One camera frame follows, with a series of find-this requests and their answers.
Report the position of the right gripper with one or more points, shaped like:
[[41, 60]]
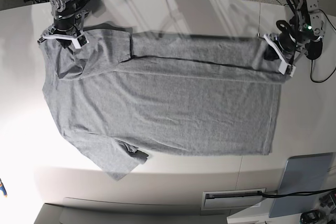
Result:
[[67, 31]]

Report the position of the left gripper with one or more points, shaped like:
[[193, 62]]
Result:
[[284, 45]]

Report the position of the grey T-shirt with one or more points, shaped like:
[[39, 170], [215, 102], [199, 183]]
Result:
[[123, 95]]

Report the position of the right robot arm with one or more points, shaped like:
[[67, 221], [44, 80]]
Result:
[[65, 8]]

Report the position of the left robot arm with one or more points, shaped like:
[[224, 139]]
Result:
[[303, 34]]

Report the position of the black computer mouse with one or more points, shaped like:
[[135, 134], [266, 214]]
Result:
[[314, 49]]

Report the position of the grey laptop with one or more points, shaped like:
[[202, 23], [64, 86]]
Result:
[[302, 173]]

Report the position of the black device bottom right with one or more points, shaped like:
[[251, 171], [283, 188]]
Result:
[[310, 217]]

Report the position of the blue orange tool handle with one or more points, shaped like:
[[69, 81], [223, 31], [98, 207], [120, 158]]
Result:
[[2, 189]]

